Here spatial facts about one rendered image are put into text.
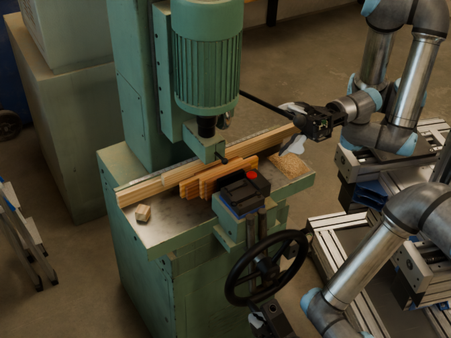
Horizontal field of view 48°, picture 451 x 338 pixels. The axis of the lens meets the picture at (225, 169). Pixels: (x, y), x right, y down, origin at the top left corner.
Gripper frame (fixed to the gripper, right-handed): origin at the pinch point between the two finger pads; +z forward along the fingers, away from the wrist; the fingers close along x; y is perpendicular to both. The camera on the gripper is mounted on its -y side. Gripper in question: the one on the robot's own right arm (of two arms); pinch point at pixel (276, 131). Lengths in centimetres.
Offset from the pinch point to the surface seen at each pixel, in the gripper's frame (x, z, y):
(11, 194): 46, 64, -94
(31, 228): 69, 60, -100
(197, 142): 5.1, 15.7, -16.9
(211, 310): 71, 19, -14
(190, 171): 15.0, 18.2, -18.6
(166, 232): 23.4, 33.4, -7.1
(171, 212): 22.1, 28.8, -12.8
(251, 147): 15.0, -4.0, -18.7
